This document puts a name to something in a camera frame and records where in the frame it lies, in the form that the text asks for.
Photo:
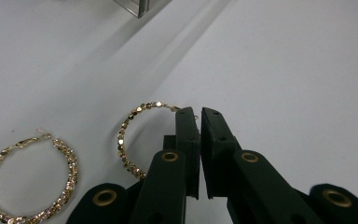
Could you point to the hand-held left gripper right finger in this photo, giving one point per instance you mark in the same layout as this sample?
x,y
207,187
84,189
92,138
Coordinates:
x,y
248,186

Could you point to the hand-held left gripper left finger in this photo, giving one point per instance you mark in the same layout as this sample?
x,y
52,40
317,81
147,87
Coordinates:
x,y
167,186

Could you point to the smoky clear drawer box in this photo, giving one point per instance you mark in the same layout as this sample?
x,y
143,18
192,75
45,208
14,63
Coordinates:
x,y
136,7

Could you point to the gold hoop earring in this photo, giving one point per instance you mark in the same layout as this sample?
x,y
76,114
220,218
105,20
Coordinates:
x,y
121,146
71,168

